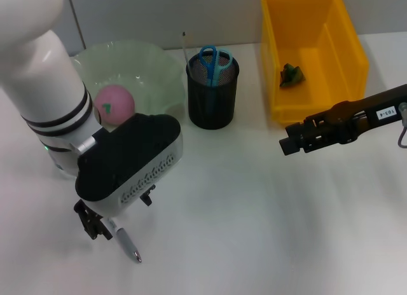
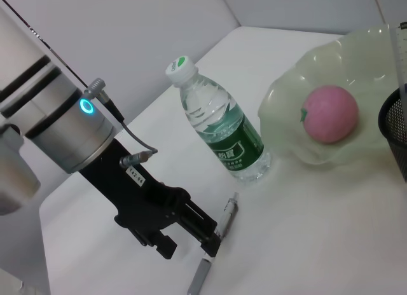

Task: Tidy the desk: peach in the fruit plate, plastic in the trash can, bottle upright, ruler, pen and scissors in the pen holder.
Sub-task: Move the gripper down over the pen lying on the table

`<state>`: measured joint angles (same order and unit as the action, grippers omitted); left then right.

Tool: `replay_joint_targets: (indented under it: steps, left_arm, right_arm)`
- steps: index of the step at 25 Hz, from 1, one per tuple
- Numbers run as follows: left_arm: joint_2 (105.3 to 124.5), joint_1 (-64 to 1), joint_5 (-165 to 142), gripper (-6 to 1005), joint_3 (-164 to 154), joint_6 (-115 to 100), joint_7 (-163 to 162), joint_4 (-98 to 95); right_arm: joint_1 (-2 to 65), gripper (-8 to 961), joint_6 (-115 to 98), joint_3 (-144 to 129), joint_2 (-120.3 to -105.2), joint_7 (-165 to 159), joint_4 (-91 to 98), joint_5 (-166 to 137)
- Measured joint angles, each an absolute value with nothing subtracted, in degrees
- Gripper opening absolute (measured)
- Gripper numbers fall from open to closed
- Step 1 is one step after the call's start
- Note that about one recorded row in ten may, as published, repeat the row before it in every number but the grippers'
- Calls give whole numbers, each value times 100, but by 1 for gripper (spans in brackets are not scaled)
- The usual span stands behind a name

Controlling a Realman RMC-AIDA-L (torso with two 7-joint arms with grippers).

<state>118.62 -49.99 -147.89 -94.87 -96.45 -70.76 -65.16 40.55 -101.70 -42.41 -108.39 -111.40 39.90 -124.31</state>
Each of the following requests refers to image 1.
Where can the black mesh pen holder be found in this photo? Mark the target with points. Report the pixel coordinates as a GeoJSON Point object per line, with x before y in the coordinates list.
{"type": "Point", "coordinates": [222, 98]}

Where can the green plastic wrapper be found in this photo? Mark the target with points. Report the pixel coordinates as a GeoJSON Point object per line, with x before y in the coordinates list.
{"type": "Point", "coordinates": [292, 75]}

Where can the pink peach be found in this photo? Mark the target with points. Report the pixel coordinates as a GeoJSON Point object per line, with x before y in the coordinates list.
{"type": "Point", "coordinates": [113, 105]}

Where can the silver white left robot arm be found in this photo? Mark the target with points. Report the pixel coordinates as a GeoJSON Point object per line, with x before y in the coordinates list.
{"type": "Point", "coordinates": [41, 85]}

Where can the blue scissors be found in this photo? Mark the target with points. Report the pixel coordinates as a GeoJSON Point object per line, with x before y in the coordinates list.
{"type": "Point", "coordinates": [210, 66]}

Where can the pale green glass fruit plate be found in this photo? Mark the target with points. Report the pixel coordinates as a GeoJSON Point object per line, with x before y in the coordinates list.
{"type": "Point", "coordinates": [152, 79]}

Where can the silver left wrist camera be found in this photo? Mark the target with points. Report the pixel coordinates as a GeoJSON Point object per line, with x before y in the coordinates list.
{"type": "Point", "coordinates": [133, 158]}

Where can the clear water bottle green label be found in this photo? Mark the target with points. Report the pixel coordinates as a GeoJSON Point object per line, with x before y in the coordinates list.
{"type": "Point", "coordinates": [65, 171]}

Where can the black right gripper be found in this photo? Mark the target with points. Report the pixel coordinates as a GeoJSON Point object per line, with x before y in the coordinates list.
{"type": "Point", "coordinates": [365, 117]}

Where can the silver ballpoint pen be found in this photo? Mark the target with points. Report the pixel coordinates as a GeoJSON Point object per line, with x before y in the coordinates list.
{"type": "Point", "coordinates": [125, 241]}

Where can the clear plastic ruler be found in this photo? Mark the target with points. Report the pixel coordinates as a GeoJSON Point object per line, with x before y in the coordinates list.
{"type": "Point", "coordinates": [185, 47]}

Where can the yellow plastic bin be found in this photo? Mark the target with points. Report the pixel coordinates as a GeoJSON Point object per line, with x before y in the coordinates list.
{"type": "Point", "coordinates": [311, 69]}

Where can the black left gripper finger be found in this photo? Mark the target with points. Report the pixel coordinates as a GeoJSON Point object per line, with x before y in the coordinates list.
{"type": "Point", "coordinates": [147, 196]}
{"type": "Point", "coordinates": [92, 223]}

